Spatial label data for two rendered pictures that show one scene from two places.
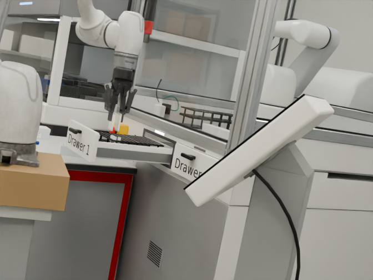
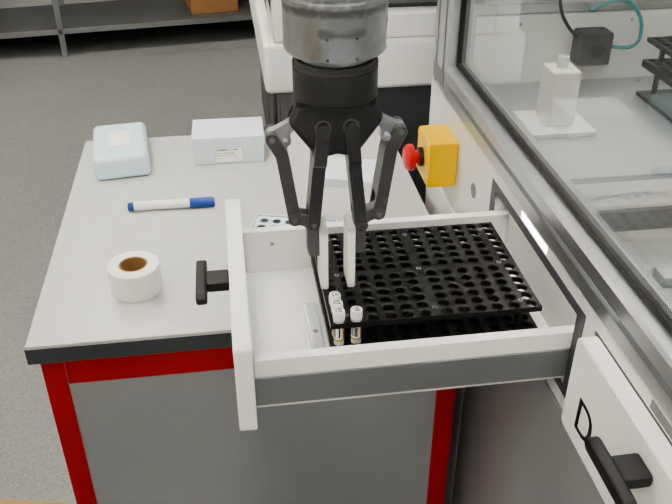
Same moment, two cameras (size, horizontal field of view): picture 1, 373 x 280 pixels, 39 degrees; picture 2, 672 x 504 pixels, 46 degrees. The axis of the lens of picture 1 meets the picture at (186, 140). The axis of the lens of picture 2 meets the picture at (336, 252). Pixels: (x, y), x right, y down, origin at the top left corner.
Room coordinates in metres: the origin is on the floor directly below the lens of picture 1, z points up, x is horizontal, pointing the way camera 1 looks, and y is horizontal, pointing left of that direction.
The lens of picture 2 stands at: (1.39, 0.01, 1.39)
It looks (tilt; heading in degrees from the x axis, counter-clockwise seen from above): 32 degrees down; 24
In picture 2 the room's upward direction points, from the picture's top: straight up
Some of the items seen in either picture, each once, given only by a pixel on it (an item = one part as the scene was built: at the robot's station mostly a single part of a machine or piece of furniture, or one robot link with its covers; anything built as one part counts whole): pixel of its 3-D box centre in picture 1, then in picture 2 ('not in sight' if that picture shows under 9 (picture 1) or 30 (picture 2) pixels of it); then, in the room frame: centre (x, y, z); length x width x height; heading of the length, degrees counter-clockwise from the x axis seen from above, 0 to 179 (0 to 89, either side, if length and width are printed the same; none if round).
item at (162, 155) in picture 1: (130, 147); (424, 294); (2.11, 0.22, 0.86); 0.40 x 0.26 x 0.06; 122
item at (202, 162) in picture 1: (194, 165); (647, 495); (1.90, -0.05, 0.87); 0.29 x 0.02 x 0.11; 32
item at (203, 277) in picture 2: (76, 130); (212, 280); (1.98, 0.42, 0.91); 0.07 x 0.04 x 0.01; 32
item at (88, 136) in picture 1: (81, 140); (239, 302); (1.99, 0.39, 0.87); 0.29 x 0.02 x 0.11; 32
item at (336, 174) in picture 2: not in sight; (354, 172); (2.53, 0.48, 0.77); 0.13 x 0.09 x 0.02; 104
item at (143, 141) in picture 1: (128, 145); (417, 291); (2.10, 0.22, 0.87); 0.22 x 0.18 x 0.06; 122
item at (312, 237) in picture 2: (108, 114); (303, 231); (1.99, 0.31, 0.99); 0.03 x 0.01 x 0.05; 122
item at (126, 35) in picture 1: (127, 32); not in sight; (2.01, 0.29, 1.30); 0.13 x 0.11 x 0.16; 61
